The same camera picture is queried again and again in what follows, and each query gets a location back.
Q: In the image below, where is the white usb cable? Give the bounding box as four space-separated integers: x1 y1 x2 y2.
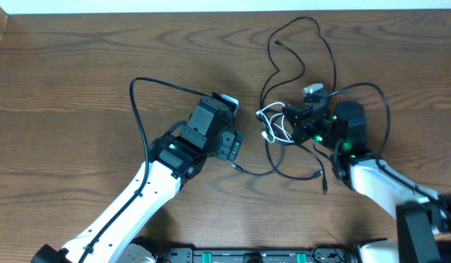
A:
255 101 295 145

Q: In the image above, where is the thin black usb cable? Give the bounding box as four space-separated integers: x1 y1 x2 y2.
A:
230 140 329 196

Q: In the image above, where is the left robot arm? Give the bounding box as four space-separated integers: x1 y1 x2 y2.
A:
31 94 244 263

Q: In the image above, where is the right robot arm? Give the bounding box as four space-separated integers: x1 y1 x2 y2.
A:
283 102 451 262

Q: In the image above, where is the left camera black cable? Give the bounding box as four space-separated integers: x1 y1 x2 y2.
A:
77 76 211 262

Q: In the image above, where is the camera black cable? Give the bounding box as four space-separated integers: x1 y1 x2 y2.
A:
322 82 451 231
77 76 211 262

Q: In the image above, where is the right camera black cable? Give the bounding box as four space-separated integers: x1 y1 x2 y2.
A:
322 82 451 231

